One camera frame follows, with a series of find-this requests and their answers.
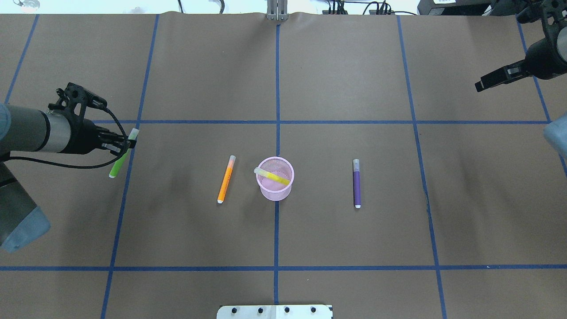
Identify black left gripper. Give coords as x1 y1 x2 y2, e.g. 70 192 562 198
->
66 117 131 157

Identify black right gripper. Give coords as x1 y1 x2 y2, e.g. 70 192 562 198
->
474 35 567 92

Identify green highlighter pen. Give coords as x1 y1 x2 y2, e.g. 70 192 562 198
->
108 128 140 179

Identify yellow highlighter pen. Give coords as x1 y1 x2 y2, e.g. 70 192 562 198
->
253 167 291 186

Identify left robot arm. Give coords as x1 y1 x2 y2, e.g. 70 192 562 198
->
0 104 136 253

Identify orange highlighter pen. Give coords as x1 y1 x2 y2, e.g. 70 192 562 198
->
217 154 236 205

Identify pink mesh pen holder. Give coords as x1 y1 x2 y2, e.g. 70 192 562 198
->
253 157 295 202

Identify purple highlighter pen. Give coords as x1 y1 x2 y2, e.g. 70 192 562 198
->
353 158 362 209

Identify black box with label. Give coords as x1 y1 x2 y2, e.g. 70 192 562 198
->
417 0 492 16

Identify blue tape grid lines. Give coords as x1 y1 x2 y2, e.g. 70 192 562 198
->
1 12 566 319

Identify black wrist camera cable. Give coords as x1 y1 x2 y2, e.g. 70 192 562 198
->
0 106 130 170

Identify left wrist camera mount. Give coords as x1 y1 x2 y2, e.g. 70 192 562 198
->
48 82 109 121

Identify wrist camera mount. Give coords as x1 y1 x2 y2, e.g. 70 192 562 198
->
516 0 567 43
48 82 109 121

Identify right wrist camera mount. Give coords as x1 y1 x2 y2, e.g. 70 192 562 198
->
516 0 567 43

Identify aluminium frame post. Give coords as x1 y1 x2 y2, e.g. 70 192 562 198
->
266 0 289 22

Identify white pedestal column base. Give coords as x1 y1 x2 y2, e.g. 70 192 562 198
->
216 304 334 319

